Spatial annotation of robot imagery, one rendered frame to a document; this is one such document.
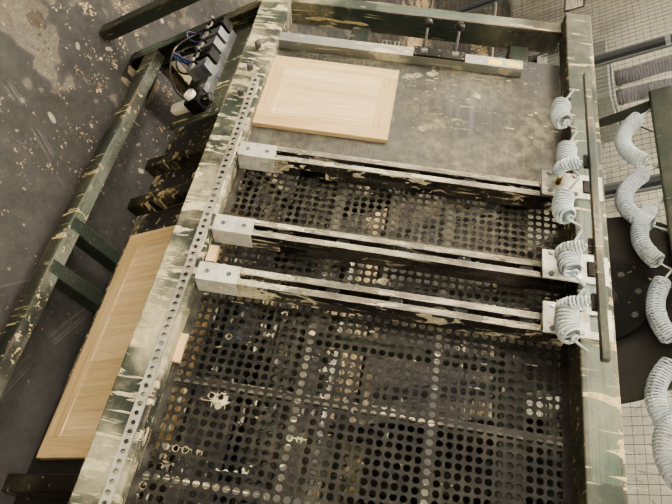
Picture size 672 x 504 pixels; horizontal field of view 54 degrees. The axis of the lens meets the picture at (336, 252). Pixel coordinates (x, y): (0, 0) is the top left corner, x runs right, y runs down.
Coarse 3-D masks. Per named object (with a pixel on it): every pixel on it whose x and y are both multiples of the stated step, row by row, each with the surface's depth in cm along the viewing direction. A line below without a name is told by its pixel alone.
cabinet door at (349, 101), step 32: (288, 64) 254; (320, 64) 254; (288, 96) 244; (320, 96) 245; (352, 96) 245; (384, 96) 245; (288, 128) 236; (320, 128) 235; (352, 128) 235; (384, 128) 235
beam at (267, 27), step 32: (288, 0) 272; (256, 32) 260; (288, 32) 276; (256, 64) 249; (256, 96) 239; (224, 128) 230; (192, 192) 214; (224, 192) 214; (192, 224) 206; (160, 288) 193; (192, 288) 194; (160, 320) 187; (128, 352) 181; (128, 384) 176; (160, 384) 178; (128, 416) 171; (96, 448) 166; (96, 480) 162; (128, 480) 164
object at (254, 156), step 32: (256, 160) 221; (288, 160) 219; (320, 160) 222; (352, 160) 219; (576, 160) 201; (416, 192) 221; (448, 192) 218; (480, 192) 216; (512, 192) 213; (544, 192) 208; (576, 192) 207
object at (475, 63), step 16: (288, 48) 262; (304, 48) 261; (320, 48) 259; (336, 48) 258; (352, 48) 257; (368, 48) 257; (384, 48) 257; (400, 48) 257; (416, 64) 258; (432, 64) 257; (448, 64) 255; (464, 64) 254; (480, 64) 253; (496, 64) 253
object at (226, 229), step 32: (224, 224) 204; (256, 224) 204; (320, 256) 205; (352, 256) 202; (384, 256) 199; (416, 256) 198; (448, 256) 200; (480, 256) 198; (544, 256) 194; (544, 288) 198
